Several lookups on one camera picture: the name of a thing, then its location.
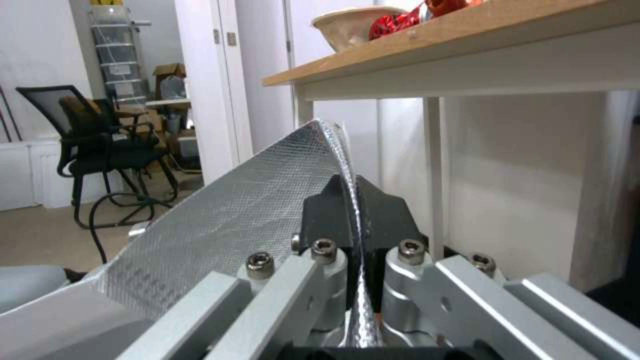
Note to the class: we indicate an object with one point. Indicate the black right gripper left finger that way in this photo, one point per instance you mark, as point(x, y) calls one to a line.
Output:
point(280, 300)

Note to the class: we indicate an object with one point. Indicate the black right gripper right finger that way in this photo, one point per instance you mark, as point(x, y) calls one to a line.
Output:
point(450, 300)

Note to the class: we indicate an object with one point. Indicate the silver foil food delivery bag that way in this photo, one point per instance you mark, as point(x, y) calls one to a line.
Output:
point(240, 225)

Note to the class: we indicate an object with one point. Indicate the white door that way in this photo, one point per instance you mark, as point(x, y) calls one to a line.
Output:
point(250, 82)

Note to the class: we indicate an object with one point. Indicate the black mesh office chair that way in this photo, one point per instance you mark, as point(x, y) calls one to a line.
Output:
point(100, 157)

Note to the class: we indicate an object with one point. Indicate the wooden table with white legs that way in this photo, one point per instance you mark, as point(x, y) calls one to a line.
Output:
point(450, 63)

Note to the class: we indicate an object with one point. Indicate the brown cardboard box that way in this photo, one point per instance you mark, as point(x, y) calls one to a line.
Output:
point(169, 80)

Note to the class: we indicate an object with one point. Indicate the beige paper bowl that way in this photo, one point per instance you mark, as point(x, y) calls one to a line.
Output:
point(352, 28)

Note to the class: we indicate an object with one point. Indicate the red snack wrapper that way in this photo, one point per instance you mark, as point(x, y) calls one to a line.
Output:
point(395, 23)

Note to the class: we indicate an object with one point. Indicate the stack of clear plastic bins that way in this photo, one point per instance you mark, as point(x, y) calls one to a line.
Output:
point(119, 56)

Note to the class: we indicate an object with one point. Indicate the orange red snack packet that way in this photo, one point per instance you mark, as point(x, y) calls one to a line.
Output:
point(452, 6)

